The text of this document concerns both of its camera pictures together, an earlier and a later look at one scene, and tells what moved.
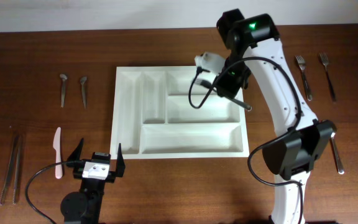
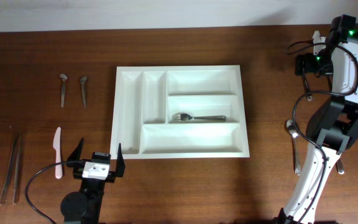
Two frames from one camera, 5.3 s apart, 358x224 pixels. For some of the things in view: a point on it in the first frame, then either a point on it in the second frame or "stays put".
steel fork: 301,62 stays put
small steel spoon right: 82,81 stays put
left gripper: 120,164 stays put
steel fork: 207,84 → 181,117
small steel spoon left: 64,78 stays put
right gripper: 224,86 → 309,65
